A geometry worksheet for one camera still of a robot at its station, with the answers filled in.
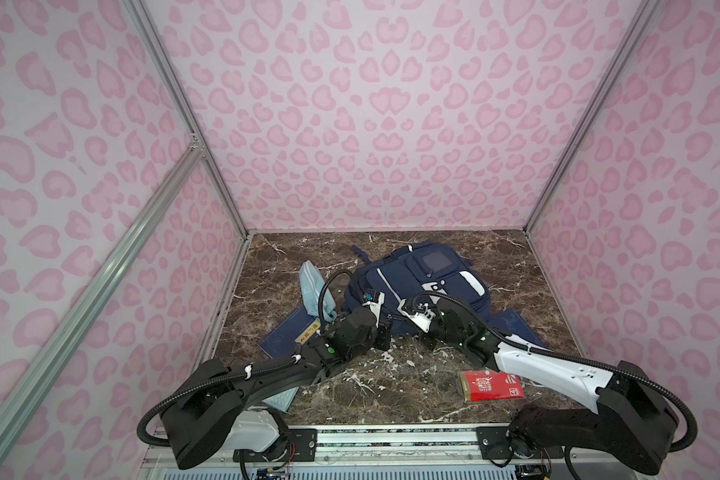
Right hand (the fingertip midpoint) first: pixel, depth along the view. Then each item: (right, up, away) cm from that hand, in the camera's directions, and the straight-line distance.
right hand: (411, 316), depth 82 cm
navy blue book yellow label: (+34, -5, +12) cm, 36 cm away
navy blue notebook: (-37, -9, +9) cm, 39 cm away
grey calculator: (-35, -22, -2) cm, 41 cm away
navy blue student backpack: (+4, +12, +19) cm, 23 cm away
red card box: (+21, -18, 0) cm, 28 cm away
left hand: (-4, 0, -2) cm, 5 cm away
